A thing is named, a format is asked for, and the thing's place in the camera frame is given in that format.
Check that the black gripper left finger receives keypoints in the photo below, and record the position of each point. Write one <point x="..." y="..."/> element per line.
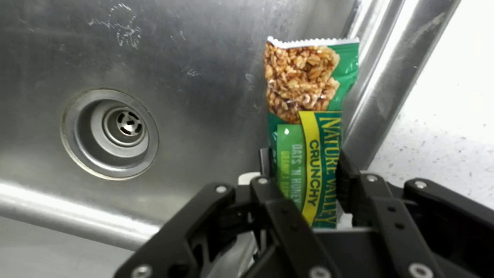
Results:
<point x="211" y="222"/>

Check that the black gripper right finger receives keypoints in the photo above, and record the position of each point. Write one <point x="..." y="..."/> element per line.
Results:
<point x="420" y="222"/>

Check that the green granola bar packet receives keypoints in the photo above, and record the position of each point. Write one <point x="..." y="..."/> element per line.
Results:
<point x="306" y="83"/>

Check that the stainless steel double sink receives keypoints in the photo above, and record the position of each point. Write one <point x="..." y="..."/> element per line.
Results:
<point x="114" y="112"/>

